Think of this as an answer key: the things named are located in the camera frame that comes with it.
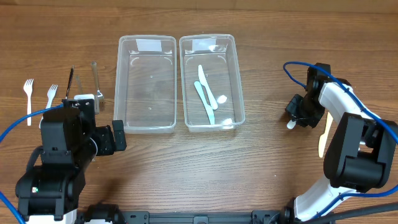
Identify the white plastic knife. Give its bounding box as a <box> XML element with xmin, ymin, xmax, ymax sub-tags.
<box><xmin>198</xmin><ymin>65</ymin><xmax>218</xmax><ymax>110</ymax></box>
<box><xmin>287</xmin><ymin>120</ymin><xmax>296</xmax><ymax>129</ymax></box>

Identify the cream yellow plastic knife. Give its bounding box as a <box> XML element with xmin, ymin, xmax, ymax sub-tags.
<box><xmin>318</xmin><ymin>112</ymin><xmax>333</xmax><ymax>158</ymax></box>

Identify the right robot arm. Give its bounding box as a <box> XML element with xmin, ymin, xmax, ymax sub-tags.
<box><xmin>279</xmin><ymin>63</ymin><xmax>397</xmax><ymax>223</ymax></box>

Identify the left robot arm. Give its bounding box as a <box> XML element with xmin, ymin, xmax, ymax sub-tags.
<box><xmin>16</xmin><ymin>107</ymin><xmax>126</xmax><ymax>222</ymax></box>

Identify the left clear plastic container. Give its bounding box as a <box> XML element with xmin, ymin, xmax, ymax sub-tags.
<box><xmin>113</xmin><ymin>35</ymin><xmax>177</xmax><ymax>134</ymax></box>

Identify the clear plastic container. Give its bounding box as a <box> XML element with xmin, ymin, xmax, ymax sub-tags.
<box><xmin>179</xmin><ymin>34</ymin><xmax>246</xmax><ymax>133</ymax></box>
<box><xmin>113</xmin><ymin>35</ymin><xmax>177</xmax><ymax>134</ymax></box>

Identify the right clear plastic container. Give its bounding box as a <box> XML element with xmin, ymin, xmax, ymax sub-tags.
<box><xmin>179</xmin><ymin>34</ymin><xmax>246</xmax><ymax>133</ymax></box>

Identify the long metal fork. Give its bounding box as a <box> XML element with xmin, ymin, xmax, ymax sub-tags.
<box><xmin>91</xmin><ymin>61</ymin><xmax>104</xmax><ymax>112</ymax></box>

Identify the short metal fork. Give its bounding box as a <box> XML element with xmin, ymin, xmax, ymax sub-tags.
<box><xmin>75</xmin><ymin>75</ymin><xmax>84</xmax><ymax>95</ymax></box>

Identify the white plastic fork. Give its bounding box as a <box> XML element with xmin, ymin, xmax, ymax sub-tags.
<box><xmin>23</xmin><ymin>78</ymin><xmax>34</xmax><ymax>114</ymax></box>
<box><xmin>45</xmin><ymin>84</ymin><xmax>58</xmax><ymax>109</ymax></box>

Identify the white plastic fork far left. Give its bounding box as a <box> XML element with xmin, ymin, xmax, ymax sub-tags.
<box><xmin>23</xmin><ymin>78</ymin><xmax>34</xmax><ymax>114</ymax></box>

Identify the light blue plastic knife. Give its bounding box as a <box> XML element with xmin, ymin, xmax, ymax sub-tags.
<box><xmin>194</xmin><ymin>81</ymin><xmax>215</xmax><ymax>125</ymax></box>

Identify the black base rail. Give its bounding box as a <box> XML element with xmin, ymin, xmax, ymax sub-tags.
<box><xmin>75</xmin><ymin>203</ymin><xmax>300</xmax><ymax>224</ymax></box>

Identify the black handled metal fork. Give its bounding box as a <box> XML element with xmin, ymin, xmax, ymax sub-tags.
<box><xmin>65</xmin><ymin>65</ymin><xmax>75</xmax><ymax>99</ymax></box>

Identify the right blue cable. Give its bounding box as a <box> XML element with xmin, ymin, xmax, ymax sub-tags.
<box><xmin>282</xmin><ymin>61</ymin><xmax>398</xmax><ymax>218</ymax></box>

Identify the blue cable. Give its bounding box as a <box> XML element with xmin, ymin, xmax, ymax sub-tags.
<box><xmin>0</xmin><ymin>104</ymin><xmax>65</xmax><ymax>224</ymax></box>
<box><xmin>282</xmin><ymin>61</ymin><xmax>398</xmax><ymax>218</ymax></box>

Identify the left blue cable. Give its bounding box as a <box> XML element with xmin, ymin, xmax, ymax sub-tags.
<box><xmin>0</xmin><ymin>104</ymin><xmax>65</xmax><ymax>224</ymax></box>

